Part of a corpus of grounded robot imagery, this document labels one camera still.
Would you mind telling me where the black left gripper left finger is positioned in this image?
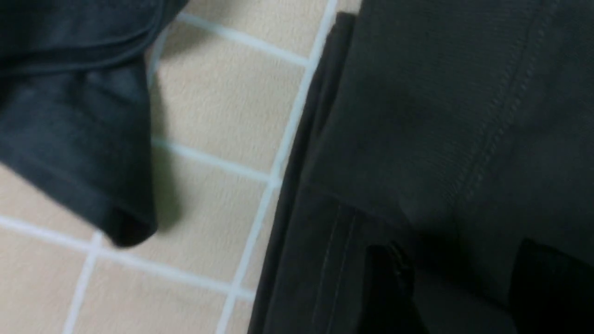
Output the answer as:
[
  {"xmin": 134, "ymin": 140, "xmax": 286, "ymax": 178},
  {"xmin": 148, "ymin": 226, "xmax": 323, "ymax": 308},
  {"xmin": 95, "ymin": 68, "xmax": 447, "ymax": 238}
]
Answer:
[{"xmin": 356, "ymin": 244, "xmax": 428, "ymax": 334}]

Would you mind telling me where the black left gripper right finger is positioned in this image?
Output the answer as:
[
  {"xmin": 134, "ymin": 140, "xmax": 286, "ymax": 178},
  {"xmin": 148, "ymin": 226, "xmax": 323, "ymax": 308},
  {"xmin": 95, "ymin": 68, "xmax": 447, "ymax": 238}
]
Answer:
[{"xmin": 509, "ymin": 239, "xmax": 594, "ymax": 334}]

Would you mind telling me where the dark gray long-sleeved shirt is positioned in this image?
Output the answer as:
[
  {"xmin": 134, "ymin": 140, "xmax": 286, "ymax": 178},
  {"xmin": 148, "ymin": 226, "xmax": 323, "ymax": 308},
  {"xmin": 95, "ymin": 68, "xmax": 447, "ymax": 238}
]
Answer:
[{"xmin": 247, "ymin": 0, "xmax": 594, "ymax": 334}]

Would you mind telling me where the dark teal crumpled garment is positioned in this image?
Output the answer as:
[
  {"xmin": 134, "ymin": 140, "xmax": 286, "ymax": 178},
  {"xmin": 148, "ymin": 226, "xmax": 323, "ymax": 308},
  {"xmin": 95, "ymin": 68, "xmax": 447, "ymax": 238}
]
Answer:
[{"xmin": 0, "ymin": 0, "xmax": 187, "ymax": 248}]

